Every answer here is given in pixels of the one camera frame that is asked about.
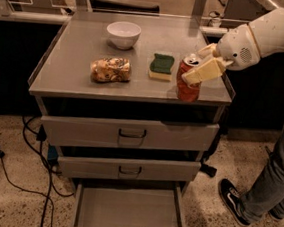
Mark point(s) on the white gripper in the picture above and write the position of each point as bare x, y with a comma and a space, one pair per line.
238, 47

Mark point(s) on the red coke can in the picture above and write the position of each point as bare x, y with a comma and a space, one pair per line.
184, 92

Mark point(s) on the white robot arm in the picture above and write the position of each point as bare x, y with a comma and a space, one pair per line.
268, 31

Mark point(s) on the grey top drawer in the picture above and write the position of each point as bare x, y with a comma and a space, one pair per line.
133, 134

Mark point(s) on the grey drawer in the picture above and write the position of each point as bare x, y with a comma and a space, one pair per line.
122, 205
133, 134
131, 169

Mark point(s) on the grey drawer cabinet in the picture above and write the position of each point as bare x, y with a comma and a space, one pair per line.
62, 85

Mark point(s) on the grey middle drawer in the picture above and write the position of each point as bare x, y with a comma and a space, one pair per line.
131, 169

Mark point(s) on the grey bottom drawer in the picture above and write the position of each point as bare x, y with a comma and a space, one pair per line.
122, 205

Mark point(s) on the white cup behind glass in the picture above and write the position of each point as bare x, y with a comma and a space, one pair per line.
215, 19

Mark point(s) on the green and yellow sponge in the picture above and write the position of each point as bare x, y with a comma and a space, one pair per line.
161, 66

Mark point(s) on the white ceramic bowl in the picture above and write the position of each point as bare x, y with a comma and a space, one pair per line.
123, 35

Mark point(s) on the brown patterned chip bag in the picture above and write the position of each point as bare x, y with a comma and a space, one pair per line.
110, 70

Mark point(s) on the black and white sneaker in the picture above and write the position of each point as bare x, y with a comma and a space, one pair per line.
230, 197

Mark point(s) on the person leg in jeans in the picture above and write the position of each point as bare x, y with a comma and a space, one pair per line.
267, 193

